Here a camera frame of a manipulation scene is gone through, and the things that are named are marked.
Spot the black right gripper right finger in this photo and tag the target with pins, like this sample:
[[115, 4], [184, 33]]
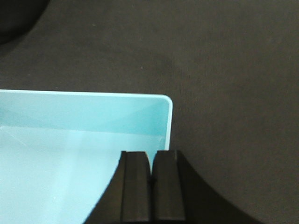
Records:
[[181, 196]]

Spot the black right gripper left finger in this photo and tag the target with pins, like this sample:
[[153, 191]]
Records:
[[127, 198]]

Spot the light blue plastic bin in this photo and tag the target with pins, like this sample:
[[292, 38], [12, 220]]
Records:
[[59, 150]]

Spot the black conveyor belt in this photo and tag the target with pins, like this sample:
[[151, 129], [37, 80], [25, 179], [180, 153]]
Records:
[[231, 68]]

